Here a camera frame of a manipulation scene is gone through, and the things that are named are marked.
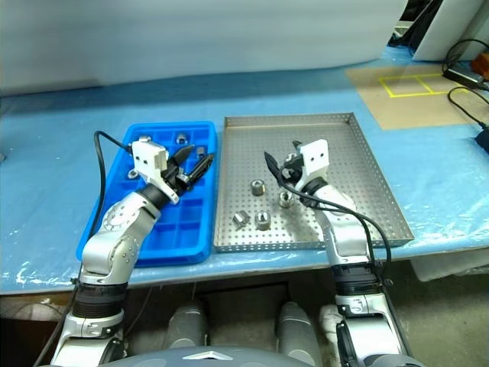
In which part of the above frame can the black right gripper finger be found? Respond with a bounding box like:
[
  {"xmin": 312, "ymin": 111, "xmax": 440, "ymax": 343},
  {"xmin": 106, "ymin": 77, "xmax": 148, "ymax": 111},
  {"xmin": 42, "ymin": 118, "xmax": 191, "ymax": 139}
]
[{"xmin": 263, "ymin": 151, "xmax": 285, "ymax": 186}]

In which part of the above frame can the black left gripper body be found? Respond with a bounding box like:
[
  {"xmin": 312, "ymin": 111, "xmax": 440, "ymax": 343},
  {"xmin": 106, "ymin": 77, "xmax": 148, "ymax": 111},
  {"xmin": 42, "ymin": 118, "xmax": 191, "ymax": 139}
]
[{"xmin": 162, "ymin": 156, "xmax": 194, "ymax": 196}]

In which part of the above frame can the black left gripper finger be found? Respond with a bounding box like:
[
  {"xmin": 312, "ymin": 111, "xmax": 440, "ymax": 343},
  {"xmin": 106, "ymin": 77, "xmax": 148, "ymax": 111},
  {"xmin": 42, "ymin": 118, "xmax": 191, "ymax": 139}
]
[
  {"xmin": 173, "ymin": 145, "xmax": 195, "ymax": 170},
  {"xmin": 188, "ymin": 153, "xmax": 215, "ymax": 191}
]

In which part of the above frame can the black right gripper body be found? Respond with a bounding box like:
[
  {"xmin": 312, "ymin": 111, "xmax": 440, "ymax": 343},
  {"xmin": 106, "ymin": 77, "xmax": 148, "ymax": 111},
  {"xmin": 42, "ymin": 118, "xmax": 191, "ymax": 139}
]
[{"xmin": 280, "ymin": 151, "xmax": 306, "ymax": 183}]

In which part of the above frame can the blue compartment tray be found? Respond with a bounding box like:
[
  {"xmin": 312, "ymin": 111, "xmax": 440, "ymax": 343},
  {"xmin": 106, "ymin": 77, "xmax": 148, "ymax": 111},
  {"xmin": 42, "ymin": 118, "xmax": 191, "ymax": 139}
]
[{"xmin": 76, "ymin": 121, "xmax": 219, "ymax": 268}]

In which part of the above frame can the perforated metal tray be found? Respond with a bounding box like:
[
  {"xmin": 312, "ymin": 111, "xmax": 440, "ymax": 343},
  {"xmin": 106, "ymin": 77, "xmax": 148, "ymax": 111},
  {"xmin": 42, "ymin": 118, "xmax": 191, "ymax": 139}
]
[{"xmin": 212, "ymin": 112, "xmax": 416, "ymax": 255}]

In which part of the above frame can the large white foam board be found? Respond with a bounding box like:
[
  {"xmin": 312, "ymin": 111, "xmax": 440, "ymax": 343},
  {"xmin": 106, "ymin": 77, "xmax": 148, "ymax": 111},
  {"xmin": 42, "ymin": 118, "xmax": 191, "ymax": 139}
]
[{"xmin": 0, "ymin": 0, "xmax": 409, "ymax": 92}]

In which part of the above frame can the yellow tape outline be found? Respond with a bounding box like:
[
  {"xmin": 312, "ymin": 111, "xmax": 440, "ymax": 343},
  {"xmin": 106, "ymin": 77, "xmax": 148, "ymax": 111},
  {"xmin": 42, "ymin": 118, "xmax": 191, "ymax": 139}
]
[{"xmin": 379, "ymin": 73, "xmax": 469, "ymax": 99}]

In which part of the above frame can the brown cardboard sheet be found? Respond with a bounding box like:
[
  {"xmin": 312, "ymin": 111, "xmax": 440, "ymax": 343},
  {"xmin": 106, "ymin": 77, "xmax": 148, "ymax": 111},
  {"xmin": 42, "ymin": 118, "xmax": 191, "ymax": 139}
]
[{"xmin": 345, "ymin": 63, "xmax": 489, "ymax": 131}]

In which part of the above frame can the grey left robot leg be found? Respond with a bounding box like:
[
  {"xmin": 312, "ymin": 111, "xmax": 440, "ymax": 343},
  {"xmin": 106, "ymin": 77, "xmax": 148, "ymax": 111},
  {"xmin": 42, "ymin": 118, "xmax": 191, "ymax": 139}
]
[{"xmin": 167, "ymin": 300, "xmax": 209, "ymax": 351}]

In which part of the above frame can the grey robot leg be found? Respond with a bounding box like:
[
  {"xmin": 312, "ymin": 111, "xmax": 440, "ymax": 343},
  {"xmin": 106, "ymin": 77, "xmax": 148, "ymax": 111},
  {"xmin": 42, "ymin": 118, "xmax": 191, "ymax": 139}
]
[
  {"xmin": 167, "ymin": 300, "xmax": 209, "ymax": 351},
  {"xmin": 277, "ymin": 301, "xmax": 324, "ymax": 367}
]

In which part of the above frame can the grey right robot leg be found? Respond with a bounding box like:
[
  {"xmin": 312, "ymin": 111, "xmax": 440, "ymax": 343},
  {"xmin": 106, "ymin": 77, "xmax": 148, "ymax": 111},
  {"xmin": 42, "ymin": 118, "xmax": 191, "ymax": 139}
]
[{"xmin": 277, "ymin": 301, "xmax": 324, "ymax": 367}]

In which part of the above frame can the grey robot torso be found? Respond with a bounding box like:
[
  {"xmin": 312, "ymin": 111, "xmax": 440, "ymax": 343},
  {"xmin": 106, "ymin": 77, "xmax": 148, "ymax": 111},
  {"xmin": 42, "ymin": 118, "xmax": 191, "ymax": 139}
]
[{"xmin": 95, "ymin": 345, "xmax": 383, "ymax": 367}]

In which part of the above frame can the black power adapter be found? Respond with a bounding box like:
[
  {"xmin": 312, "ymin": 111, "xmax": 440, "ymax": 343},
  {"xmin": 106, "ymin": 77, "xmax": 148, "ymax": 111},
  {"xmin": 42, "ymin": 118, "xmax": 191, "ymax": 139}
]
[{"xmin": 442, "ymin": 67, "xmax": 487, "ymax": 89}]

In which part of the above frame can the white leaning panel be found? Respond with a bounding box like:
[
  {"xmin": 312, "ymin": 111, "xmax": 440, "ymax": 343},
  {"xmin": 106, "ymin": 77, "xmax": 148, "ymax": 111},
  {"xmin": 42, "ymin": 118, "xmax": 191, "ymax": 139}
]
[{"xmin": 411, "ymin": 0, "xmax": 489, "ymax": 62}]

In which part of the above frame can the orange block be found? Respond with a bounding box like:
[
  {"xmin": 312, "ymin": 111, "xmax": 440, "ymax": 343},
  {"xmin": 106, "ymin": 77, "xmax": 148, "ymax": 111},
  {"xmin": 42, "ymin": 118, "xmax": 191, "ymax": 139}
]
[{"xmin": 472, "ymin": 52, "xmax": 489, "ymax": 76}]

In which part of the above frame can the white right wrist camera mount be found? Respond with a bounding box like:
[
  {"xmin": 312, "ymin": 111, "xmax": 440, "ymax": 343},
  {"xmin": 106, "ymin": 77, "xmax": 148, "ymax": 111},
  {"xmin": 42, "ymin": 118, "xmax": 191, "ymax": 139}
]
[{"xmin": 296, "ymin": 139, "xmax": 331, "ymax": 189}]

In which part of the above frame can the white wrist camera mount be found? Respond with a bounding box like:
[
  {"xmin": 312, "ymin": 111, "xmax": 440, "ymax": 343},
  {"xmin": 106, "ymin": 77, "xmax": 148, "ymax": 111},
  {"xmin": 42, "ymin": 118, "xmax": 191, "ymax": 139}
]
[
  {"xmin": 296, "ymin": 139, "xmax": 331, "ymax": 189},
  {"xmin": 128, "ymin": 139, "xmax": 180, "ymax": 203}
]

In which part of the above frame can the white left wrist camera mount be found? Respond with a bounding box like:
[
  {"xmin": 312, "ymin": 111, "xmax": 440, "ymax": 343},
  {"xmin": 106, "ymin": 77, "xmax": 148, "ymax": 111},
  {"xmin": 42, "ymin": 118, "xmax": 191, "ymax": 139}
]
[{"xmin": 128, "ymin": 139, "xmax": 180, "ymax": 203}]

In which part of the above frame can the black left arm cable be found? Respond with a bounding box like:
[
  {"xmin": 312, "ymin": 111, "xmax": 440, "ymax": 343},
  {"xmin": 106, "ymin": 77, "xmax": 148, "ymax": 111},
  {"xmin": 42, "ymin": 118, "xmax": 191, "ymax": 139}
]
[{"xmin": 70, "ymin": 130, "xmax": 134, "ymax": 286}]

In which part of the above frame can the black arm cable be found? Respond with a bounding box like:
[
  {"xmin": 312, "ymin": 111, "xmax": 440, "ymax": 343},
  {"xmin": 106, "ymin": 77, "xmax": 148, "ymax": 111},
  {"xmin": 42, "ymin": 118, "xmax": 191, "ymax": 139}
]
[
  {"xmin": 70, "ymin": 130, "xmax": 134, "ymax": 286},
  {"xmin": 280, "ymin": 140, "xmax": 393, "ymax": 286}
]

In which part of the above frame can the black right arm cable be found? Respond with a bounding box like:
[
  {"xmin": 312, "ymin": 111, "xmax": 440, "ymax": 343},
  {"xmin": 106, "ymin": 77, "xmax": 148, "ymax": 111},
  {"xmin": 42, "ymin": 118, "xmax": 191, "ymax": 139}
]
[{"xmin": 280, "ymin": 140, "xmax": 393, "ymax": 286}]

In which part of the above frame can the black thin cable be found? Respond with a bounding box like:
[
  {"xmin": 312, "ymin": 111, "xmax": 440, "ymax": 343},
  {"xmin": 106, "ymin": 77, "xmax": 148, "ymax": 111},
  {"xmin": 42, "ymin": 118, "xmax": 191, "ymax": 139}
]
[{"xmin": 447, "ymin": 86, "xmax": 489, "ymax": 129}]

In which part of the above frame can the black looped cable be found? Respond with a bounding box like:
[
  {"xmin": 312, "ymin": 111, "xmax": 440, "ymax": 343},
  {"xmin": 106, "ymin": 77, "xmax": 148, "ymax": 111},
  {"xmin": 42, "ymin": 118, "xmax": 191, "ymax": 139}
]
[{"xmin": 442, "ymin": 39, "xmax": 489, "ymax": 77}]

